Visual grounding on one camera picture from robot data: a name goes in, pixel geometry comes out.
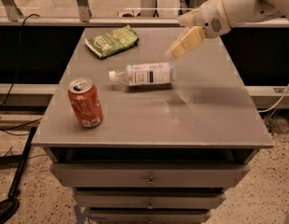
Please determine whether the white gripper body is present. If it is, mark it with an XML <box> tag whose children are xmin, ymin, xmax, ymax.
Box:
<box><xmin>194</xmin><ymin>0</ymin><xmax>231</xmax><ymax>38</ymax></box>

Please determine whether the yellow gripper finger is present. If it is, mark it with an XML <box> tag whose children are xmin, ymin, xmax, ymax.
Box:
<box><xmin>177</xmin><ymin>8</ymin><xmax>198</xmax><ymax>28</ymax></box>
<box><xmin>166</xmin><ymin>26</ymin><xmax>206</xmax><ymax>61</ymax></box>

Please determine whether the clear blue plastic water bottle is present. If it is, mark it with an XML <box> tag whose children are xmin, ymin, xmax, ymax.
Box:
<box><xmin>108</xmin><ymin>62</ymin><xmax>175</xmax><ymax>87</ymax></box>

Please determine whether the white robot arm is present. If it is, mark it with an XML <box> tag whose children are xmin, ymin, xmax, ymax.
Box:
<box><xmin>166</xmin><ymin>0</ymin><xmax>289</xmax><ymax>60</ymax></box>

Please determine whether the green chip bag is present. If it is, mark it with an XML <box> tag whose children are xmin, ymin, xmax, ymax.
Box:
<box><xmin>85</xmin><ymin>25</ymin><xmax>139</xmax><ymax>59</ymax></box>

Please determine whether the grey drawer cabinet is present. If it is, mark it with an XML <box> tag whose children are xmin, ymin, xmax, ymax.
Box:
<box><xmin>31</xmin><ymin>26</ymin><xmax>275</xmax><ymax>224</ymax></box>

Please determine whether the orange soda can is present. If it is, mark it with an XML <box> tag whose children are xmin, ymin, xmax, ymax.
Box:
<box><xmin>68</xmin><ymin>77</ymin><xmax>103</xmax><ymax>128</ymax></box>

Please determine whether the top grey drawer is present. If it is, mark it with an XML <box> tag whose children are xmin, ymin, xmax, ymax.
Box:
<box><xmin>50</xmin><ymin>163</ymin><xmax>250</xmax><ymax>188</ymax></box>

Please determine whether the grey drawer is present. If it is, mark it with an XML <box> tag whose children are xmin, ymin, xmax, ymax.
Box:
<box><xmin>50</xmin><ymin>163</ymin><xmax>250</xmax><ymax>188</ymax></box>
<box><xmin>74</xmin><ymin>189</ymin><xmax>226</xmax><ymax>209</ymax></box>
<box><xmin>88</xmin><ymin>209</ymin><xmax>211</xmax><ymax>224</ymax></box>

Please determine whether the middle grey drawer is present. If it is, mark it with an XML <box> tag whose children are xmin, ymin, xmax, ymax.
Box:
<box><xmin>74</xmin><ymin>189</ymin><xmax>226</xmax><ymax>209</ymax></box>

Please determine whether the bottom grey drawer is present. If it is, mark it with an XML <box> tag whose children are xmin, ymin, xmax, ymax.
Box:
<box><xmin>88</xmin><ymin>209</ymin><xmax>211</xmax><ymax>224</ymax></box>

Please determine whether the black stand leg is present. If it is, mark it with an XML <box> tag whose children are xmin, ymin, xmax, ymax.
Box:
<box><xmin>0</xmin><ymin>126</ymin><xmax>38</xmax><ymax>224</ymax></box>

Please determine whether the white cable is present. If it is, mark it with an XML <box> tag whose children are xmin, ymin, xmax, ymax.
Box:
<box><xmin>257</xmin><ymin>75</ymin><xmax>289</xmax><ymax>114</ymax></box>

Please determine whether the black cable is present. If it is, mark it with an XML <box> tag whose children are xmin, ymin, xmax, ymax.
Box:
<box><xmin>0</xmin><ymin>13</ymin><xmax>44</xmax><ymax>137</ymax></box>

